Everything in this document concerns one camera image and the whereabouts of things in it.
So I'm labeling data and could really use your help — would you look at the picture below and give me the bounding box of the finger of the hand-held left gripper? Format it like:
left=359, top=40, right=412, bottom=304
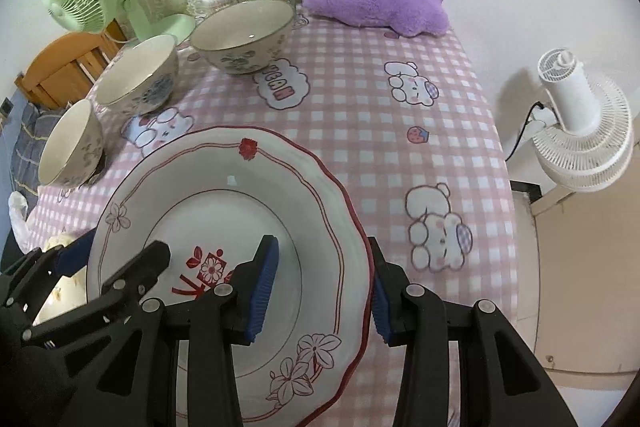
left=0, top=229, right=97, bottom=308
left=20, top=241, right=172, bottom=350

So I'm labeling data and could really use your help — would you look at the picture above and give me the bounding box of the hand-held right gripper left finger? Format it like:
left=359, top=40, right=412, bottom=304
left=82, top=234, right=281, bottom=427

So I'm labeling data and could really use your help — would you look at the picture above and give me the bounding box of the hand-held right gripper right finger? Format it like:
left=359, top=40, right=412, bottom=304
left=367, top=236, right=576, bottom=427

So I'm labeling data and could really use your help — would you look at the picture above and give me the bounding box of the white plate with red pattern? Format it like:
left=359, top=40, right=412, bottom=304
left=86, top=125, right=376, bottom=424

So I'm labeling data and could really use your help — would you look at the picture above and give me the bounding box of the grey floral ceramic bowl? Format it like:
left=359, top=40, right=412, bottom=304
left=190, top=0, right=297, bottom=75
left=94, top=34, right=179, bottom=115
left=38, top=99, right=106, bottom=188

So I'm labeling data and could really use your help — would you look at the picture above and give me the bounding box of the white plastic bag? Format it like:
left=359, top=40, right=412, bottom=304
left=7, top=192, right=33, bottom=253

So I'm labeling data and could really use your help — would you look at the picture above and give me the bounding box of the grey plaid blanket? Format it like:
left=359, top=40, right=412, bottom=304
left=10, top=99, right=56, bottom=198

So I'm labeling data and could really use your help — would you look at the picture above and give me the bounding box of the black flat base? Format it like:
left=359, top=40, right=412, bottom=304
left=509, top=179, right=543, bottom=208

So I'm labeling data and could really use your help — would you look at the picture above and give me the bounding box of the pink checked tablecloth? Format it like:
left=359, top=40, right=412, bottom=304
left=25, top=4, right=518, bottom=427

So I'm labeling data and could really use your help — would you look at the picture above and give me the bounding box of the beige wardrobe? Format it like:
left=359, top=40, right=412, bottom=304
left=515, top=122, right=640, bottom=373

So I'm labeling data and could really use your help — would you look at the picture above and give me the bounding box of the white standing fan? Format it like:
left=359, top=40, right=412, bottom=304
left=530, top=48, right=635, bottom=192

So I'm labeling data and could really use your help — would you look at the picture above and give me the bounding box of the black fan cable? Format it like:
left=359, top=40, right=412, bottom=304
left=502, top=104, right=546, bottom=162

